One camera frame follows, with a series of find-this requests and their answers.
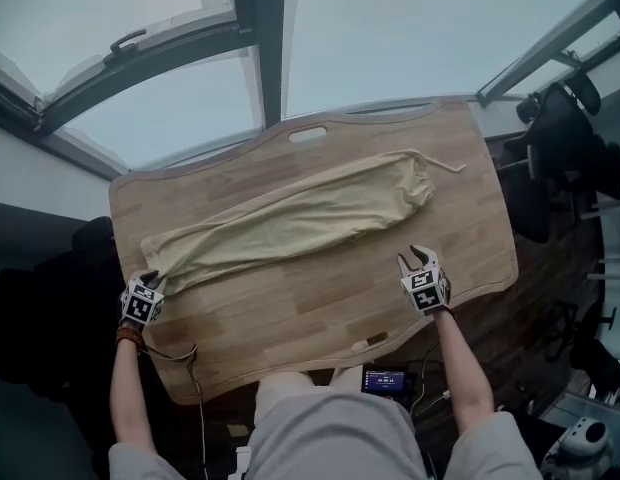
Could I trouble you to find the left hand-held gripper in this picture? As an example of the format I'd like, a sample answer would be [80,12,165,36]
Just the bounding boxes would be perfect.
[120,269,169,326]

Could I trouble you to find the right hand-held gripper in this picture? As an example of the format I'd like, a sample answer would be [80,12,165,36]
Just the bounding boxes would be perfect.
[396,244,453,316]

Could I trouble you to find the beige pants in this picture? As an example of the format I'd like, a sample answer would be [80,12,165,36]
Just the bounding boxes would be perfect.
[139,148,468,297]

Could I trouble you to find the person's left forearm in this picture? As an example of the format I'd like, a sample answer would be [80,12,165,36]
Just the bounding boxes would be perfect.
[109,328,159,452]

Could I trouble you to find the person's right forearm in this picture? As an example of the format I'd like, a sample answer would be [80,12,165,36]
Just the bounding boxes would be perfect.
[431,305,497,440]

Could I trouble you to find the black device with screen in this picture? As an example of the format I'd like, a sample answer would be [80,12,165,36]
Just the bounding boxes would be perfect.
[360,366,417,395]

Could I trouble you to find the person's bare legs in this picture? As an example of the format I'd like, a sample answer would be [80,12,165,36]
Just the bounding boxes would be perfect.
[254,366,364,407]

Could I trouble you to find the black office chair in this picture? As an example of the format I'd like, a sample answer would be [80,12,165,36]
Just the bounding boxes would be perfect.
[503,69,620,245]

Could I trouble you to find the person's grey clothing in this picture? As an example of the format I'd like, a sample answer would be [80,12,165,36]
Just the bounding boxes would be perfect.
[107,393,543,480]

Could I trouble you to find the white round device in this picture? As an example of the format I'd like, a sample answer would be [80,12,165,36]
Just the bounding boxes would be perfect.
[553,416,612,470]

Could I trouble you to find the brown beaded bracelet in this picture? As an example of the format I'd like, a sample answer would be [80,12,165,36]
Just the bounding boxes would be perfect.
[115,323,144,351]

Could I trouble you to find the thin brown cable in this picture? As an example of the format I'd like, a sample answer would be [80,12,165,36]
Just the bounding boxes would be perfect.
[138,342,209,480]

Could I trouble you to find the white cable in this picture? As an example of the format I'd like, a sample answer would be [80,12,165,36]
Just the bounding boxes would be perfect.
[408,345,452,417]

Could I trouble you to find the dark window handle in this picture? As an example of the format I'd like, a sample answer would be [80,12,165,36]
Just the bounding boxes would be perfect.
[109,29,148,55]

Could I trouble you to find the grey window frame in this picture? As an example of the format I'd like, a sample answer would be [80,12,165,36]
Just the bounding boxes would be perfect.
[0,0,297,179]

